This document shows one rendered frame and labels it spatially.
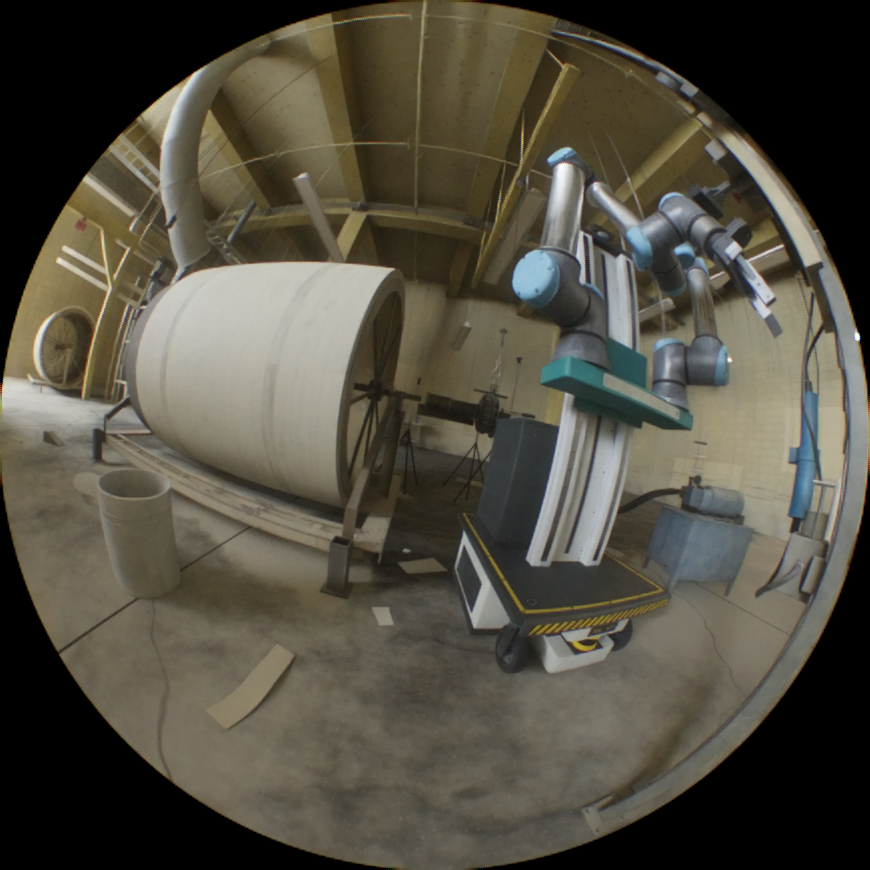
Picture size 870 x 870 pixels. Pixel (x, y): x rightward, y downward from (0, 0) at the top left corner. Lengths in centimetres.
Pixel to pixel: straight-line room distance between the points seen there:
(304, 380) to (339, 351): 19
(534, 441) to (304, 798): 127
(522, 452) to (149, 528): 132
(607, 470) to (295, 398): 130
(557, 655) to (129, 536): 133
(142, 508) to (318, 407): 78
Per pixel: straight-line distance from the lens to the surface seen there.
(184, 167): 531
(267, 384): 123
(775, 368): 886
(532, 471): 105
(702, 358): 111
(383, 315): 241
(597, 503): 112
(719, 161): 95
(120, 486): 123
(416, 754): 77
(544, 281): 68
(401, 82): 656
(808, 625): 52
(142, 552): 102
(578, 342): 78
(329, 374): 109
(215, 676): 88
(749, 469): 846
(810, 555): 56
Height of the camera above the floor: 72
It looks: 1 degrees down
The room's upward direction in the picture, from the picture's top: 12 degrees clockwise
